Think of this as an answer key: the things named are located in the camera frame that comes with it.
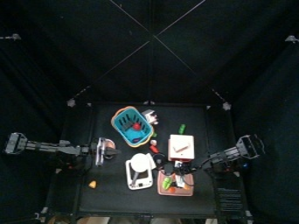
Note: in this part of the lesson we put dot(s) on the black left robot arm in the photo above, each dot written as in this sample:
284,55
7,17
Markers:
47,146

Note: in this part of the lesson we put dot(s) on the yellow orange toy wedge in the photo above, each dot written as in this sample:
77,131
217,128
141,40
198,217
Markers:
93,184

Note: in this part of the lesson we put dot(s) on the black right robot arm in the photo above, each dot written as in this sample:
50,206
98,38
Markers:
238,151

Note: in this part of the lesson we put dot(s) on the green toy vegetable stick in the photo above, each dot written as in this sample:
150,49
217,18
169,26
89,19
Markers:
182,129

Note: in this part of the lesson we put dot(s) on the pink toy tray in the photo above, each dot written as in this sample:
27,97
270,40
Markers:
176,186

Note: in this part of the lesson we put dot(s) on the small green toy piece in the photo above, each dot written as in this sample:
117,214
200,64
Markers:
154,134

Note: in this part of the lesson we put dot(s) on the orange toy food piece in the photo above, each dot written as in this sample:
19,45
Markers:
172,190

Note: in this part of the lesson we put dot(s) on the red toy fruit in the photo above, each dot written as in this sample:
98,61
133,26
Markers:
137,126

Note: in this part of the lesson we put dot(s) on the white toy pan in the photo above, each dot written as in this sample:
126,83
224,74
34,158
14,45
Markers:
141,163

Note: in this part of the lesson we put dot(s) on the peach round toy food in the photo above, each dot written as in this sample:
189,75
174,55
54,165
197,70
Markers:
110,144

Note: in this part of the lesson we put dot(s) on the black round toy lid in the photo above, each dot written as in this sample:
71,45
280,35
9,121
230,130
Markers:
158,158

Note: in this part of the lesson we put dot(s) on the green toy leafy vegetable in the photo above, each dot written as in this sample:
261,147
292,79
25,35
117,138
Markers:
168,183

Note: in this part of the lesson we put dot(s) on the metal frame corner bracket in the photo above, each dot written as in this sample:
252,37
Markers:
71,102
226,106

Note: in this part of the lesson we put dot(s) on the teal basket with orange rim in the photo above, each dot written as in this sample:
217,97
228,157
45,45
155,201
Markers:
133,126

